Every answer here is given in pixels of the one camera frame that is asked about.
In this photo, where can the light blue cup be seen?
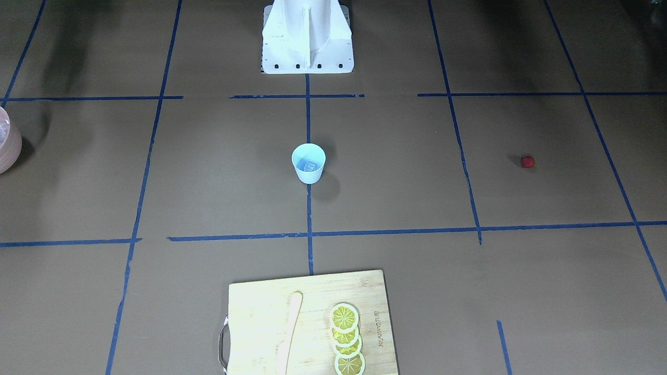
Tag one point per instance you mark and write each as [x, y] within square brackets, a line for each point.
[312, 152]

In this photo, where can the ice cubes in bowl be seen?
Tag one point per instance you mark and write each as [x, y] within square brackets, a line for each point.
[4, 130]

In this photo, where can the lemon slice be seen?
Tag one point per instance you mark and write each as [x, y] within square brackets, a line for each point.
[351, 351]
[349, 364]
[344, 318]
[345, 339]

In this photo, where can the yellow plastic knife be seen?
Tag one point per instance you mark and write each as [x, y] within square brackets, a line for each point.
[284, 348]

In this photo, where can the bamboo cutting board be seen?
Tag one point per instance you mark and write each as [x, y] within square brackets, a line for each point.
[256, 323]

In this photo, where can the red strawberry on table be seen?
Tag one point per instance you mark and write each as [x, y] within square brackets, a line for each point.
[527, 162]

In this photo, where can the pink bowl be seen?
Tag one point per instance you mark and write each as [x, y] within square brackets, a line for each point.
[12, 147]

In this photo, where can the white camera pole base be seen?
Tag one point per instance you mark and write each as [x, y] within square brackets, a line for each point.
[307, 37]

